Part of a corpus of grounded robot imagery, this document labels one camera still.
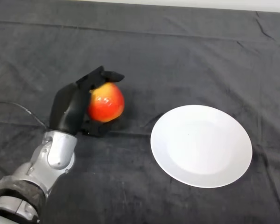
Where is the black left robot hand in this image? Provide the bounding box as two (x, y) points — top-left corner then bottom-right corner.
(48, 66), (126, 139)

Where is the red yellow apple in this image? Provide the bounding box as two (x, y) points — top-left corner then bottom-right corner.
(87, 83), (126, 124)

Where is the white round plate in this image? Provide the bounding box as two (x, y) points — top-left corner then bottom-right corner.
(150, 105), (253, 189)

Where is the black cloth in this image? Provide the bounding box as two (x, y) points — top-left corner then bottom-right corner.
(0, 0), (280, 224)

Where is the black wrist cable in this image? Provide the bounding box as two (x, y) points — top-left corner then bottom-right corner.
(0, 101), (51, 130)

